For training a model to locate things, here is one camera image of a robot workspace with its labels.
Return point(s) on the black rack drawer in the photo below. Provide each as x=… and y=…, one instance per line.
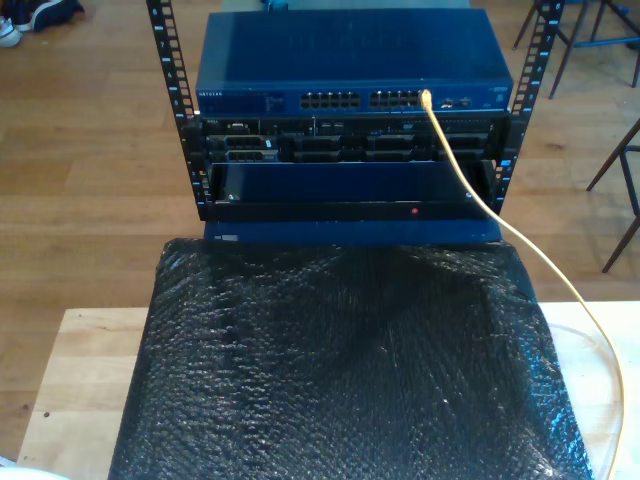
x=350, y=210

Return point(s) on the black rack server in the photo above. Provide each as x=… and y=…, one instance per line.
x=350, y=145

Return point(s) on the black textured mat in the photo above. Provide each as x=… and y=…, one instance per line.
x=300, y=375

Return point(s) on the dark chair legs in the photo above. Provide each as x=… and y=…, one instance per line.
x=556, y=80

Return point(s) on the dark shoe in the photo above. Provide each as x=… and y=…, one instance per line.
x=50, y=12

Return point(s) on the white shoe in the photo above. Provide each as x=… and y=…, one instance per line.
x=9, y=32

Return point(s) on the blue network switch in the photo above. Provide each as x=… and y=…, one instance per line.
x=350, y=50

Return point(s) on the black equipment rack frame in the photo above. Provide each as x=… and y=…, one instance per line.
x=170, y=75

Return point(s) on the brown chair leg frame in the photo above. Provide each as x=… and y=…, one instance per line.
x=607, y=165

